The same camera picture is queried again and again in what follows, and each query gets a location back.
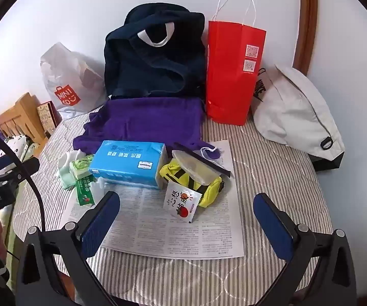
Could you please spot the black strip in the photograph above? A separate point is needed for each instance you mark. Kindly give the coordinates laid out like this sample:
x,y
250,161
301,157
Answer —
x,y
215,168

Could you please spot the striped bed sheet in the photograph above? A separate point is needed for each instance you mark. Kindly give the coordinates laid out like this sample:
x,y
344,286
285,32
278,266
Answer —
x,y
282,175

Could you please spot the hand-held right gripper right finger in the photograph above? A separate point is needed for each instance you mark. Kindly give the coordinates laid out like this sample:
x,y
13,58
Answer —
x,y
272,226

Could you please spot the blue tissue pack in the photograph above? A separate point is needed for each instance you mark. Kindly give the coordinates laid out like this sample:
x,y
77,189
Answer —
x,y
126,162

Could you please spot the green sachet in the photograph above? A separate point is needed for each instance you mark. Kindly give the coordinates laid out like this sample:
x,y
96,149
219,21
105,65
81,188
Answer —
x,y
84,196

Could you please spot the purple towel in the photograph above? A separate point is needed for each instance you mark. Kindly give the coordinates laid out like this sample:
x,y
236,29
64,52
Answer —
x,y
145,122

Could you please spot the white plastic shopping bag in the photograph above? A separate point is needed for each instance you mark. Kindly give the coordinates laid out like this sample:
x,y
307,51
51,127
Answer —
x,y
68,76

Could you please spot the polka dot cloth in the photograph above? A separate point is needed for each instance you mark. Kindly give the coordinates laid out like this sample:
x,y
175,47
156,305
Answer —
x,y
19,145

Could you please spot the navy fabric bag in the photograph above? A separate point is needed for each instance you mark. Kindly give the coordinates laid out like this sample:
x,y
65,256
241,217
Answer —
x,y
154,60

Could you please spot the red paper bag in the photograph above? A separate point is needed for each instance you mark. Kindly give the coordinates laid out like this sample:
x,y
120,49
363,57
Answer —
x,y
231,79

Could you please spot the white sponge block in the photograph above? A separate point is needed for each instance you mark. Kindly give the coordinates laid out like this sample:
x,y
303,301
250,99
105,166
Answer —
x,y
193,165

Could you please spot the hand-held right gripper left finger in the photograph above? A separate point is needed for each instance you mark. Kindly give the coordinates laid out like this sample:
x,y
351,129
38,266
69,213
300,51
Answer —
x,y
100,226

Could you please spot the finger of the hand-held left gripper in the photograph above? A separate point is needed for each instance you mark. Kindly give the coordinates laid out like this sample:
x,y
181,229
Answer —
x,y
21,167

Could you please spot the newspaper sheet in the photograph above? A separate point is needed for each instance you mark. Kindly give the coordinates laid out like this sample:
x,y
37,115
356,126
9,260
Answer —
x,y
170,232

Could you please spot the green wet wipes pack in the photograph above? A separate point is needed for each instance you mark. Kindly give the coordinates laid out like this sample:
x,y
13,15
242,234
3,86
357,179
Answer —
x,y
81,167

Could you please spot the white snack sachet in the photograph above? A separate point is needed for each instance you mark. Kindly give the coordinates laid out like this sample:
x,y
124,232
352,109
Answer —
x,y
182,204

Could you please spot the black box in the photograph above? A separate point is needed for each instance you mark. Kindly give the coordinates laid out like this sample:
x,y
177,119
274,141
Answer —
x,y
328,163

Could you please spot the patterned box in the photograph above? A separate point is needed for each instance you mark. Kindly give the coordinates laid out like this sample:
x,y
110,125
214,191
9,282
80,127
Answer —
x,y
47,118

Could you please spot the wooden door frame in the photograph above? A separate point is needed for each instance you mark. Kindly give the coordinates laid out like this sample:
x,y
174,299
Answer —
x,y
308,22

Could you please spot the white cloth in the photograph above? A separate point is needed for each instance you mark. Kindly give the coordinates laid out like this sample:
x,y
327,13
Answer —
x,y
66,172

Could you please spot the yellow pouch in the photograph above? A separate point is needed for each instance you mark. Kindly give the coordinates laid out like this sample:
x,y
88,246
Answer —
x,y
210,193

